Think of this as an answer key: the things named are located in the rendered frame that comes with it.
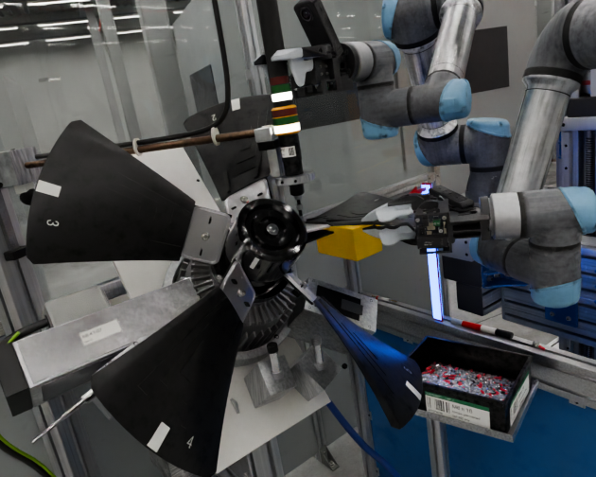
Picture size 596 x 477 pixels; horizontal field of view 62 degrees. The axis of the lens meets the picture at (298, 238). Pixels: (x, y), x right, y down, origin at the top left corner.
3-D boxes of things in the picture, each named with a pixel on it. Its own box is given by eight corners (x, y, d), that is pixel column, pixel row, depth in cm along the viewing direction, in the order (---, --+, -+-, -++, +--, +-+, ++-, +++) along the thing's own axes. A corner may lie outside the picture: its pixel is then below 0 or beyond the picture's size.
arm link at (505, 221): (513, 185, 83) (515, 230, 86) (483, 188, 84) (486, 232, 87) (520, 201, 76) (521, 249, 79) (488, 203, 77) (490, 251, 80)
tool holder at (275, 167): (259, 188, 85) (249, 131, 83) (272, 180, 92) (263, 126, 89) (308, 183, 83) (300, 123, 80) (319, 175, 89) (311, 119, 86)
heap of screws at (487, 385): (403, 402, 97) (402, 392, 97) (432, 366, 108) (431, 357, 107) (503, 431, 85) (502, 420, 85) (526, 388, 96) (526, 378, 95)
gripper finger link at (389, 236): (359, 238, 86) (413, 232, 83) (363, 225, 91) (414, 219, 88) (362, 255, 87) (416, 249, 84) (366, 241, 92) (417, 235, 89)
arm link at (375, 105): (409, 136, 98) (404, 79, 95) (357, 142, 104) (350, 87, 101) (420, 132, 105) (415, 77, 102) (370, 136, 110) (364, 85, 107)
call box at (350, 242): (318, 257, 142) (312, 221, 139) (343, 247, 148) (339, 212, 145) (358, 267, 129) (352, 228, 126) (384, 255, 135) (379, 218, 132)
